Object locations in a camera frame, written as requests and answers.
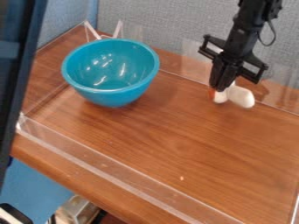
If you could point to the metal table leg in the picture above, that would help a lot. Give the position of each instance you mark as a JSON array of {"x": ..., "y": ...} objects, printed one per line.
[{"x": 76, "y": 211}]

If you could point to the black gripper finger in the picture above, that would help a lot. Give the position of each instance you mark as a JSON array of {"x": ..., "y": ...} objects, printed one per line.
[
  {"x": 216, "y": 72},
  {"x": 230, "y": 75}
]

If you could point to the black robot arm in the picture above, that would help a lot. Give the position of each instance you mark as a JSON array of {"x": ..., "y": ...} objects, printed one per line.
[{"x": 255, "y": 13}]

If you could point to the clear acrylic table barrier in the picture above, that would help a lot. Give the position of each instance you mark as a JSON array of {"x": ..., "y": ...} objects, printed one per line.
[{"x": 172, "y": 159}]

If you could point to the brown and white toy mushroom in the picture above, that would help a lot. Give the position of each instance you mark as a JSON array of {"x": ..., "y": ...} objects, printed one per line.
[{"x": 234, "y": 94}]

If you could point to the black object bottom left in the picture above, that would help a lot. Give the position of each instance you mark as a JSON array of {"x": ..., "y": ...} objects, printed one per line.
[{"x": 12, "y": 216}]

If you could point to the dark blue foreground post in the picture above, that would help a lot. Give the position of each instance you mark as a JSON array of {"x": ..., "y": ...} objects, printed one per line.
[{"x": 20, "y": 27}]

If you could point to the blue ceramic bowl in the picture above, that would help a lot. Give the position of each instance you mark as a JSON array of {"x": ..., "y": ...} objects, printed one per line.
[{"x": 111, "y": 70}]

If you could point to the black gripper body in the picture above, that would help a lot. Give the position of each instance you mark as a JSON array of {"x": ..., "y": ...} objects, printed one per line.
[{"x": 251, "y": 66}]

